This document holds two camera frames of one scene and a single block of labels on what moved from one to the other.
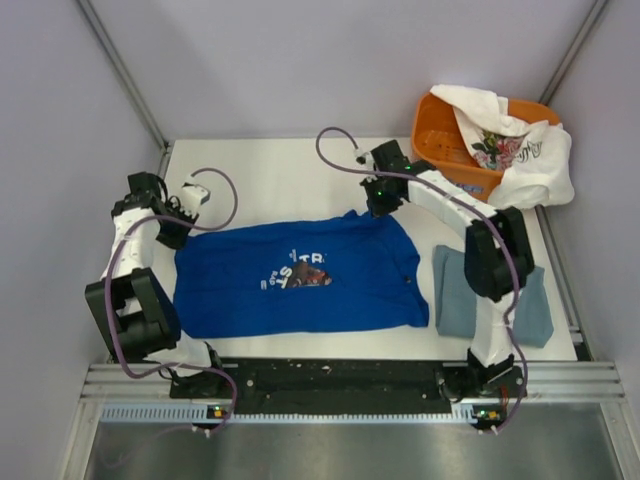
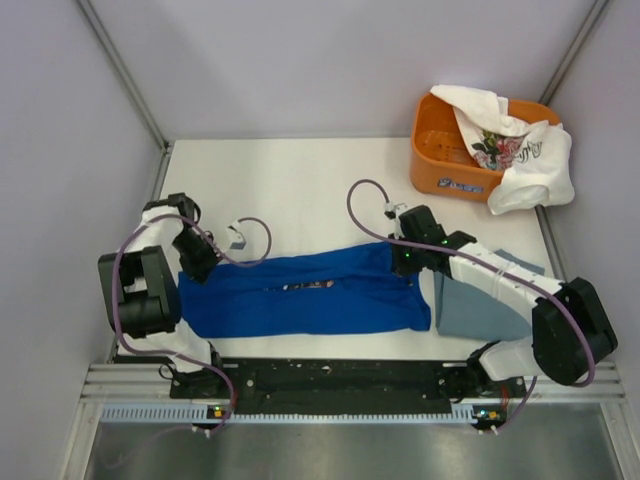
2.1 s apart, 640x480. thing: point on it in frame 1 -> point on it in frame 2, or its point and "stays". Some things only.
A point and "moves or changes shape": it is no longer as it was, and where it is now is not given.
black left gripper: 177,241 -> 199,272
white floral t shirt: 535,157 stays
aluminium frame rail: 548,383 stays
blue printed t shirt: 356,270 moves or changes shape
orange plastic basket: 438,143 stays
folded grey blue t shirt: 456,305 stays
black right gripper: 374,207 -> 399,267
